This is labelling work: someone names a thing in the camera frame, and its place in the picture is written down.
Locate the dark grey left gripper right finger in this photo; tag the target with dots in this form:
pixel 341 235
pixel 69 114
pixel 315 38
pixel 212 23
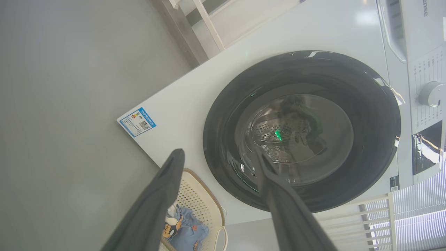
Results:
pixel 296 226

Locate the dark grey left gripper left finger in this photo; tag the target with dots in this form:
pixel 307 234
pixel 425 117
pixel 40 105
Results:
pixel 146 216

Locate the blue garment with white lining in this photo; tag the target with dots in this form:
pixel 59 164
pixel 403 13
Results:
pixel 171 223

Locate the blue cartoon print garment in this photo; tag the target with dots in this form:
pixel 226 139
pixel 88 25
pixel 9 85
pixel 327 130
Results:
pixel 191 232

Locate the washing machine door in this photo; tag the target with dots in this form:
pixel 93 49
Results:
pixel 366 104

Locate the stainless steel washing machine drum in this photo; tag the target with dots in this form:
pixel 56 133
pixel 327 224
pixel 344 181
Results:
pixel 264 130

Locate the white front-load washing machine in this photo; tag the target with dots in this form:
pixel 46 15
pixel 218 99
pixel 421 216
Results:
pixel 209 87

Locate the black washing machine display panel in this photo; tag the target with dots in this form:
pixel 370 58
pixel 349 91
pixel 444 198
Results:
pixel 427 150

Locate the cream perforated laundry basket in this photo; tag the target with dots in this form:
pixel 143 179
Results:
pixel 198 195

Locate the blue energy label sticker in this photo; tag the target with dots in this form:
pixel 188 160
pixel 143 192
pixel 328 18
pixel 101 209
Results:
pixel 136 122

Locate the black QR code sticker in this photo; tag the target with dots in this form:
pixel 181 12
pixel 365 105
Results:
pixel 394 183

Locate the white window blind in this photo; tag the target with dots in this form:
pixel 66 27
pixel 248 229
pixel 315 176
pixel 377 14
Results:
pixel 421 191
pixel 418 233

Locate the white round program knob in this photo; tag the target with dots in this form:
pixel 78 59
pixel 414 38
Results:
pixel 432 94

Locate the white detergent drawer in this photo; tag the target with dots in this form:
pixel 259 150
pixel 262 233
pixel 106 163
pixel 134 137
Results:
pixel 395 21

